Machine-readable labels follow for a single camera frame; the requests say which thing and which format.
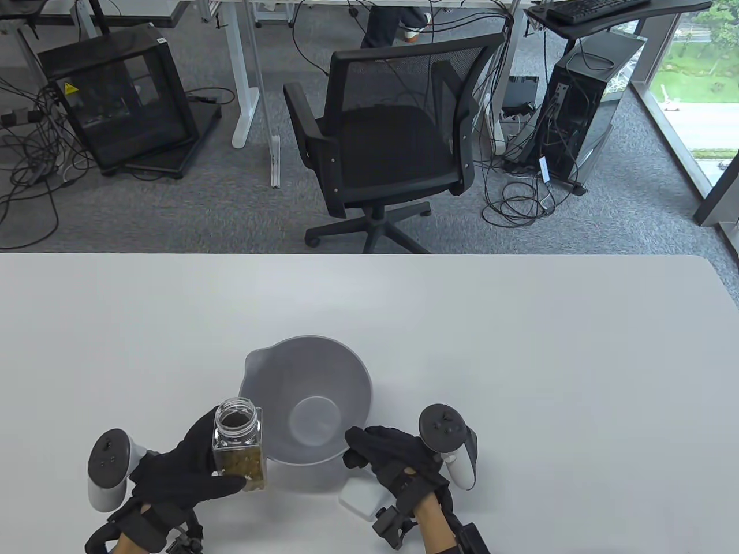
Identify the black mesh office chair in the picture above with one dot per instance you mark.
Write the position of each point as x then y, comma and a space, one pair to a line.
392, 150

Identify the white desk frame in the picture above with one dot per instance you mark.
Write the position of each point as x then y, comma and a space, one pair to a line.
245, 86

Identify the person's left forearm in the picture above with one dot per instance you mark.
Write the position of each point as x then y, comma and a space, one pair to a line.
130, 545

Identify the white hand controller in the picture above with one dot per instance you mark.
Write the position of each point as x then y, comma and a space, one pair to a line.
107, 467
444, 430

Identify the black glass cabinet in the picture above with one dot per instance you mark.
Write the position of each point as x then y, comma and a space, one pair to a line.
115, 104

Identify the person's left hand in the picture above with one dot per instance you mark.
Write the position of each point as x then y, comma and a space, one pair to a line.
173, 473

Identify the black desk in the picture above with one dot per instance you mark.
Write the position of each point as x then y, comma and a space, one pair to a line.
664, 14

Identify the white square jar lid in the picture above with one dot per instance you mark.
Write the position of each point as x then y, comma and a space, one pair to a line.
358, 499

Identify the person's right forearm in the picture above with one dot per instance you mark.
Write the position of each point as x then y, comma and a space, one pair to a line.
433, 525

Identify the pile of green raisins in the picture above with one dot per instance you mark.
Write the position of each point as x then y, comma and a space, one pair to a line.
245, 467

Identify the white left hand controller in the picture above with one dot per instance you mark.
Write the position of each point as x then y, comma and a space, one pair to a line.
107, 467

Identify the clear plastic jar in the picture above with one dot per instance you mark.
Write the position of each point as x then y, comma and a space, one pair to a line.
236, 433

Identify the black right wrist camera rig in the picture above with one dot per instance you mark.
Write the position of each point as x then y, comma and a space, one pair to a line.
392, 525

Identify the person's right hand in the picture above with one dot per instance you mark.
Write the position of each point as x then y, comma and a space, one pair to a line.
398, 461

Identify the black computer tower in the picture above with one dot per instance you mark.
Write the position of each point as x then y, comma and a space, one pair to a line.
577, 115

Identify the black left wrist camera rig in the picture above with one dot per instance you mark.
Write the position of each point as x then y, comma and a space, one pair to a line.
173, 539

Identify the black keyboard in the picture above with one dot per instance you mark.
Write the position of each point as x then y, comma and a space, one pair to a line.
594, 8

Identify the black wrist camera rig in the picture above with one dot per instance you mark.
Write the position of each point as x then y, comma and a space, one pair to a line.
173, 539
392, 525

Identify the white right hand controller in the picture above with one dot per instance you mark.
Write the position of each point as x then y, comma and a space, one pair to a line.
444, 430

